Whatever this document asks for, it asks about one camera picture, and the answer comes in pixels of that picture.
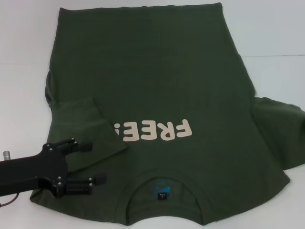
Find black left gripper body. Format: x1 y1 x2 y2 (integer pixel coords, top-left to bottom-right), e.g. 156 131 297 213
0 142 70 199

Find dark green FREE t-shirt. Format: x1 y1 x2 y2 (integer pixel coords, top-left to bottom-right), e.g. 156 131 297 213
28 1 305 229

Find dark red left arm cable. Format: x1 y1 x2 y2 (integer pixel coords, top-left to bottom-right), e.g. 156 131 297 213
0 192 19 207

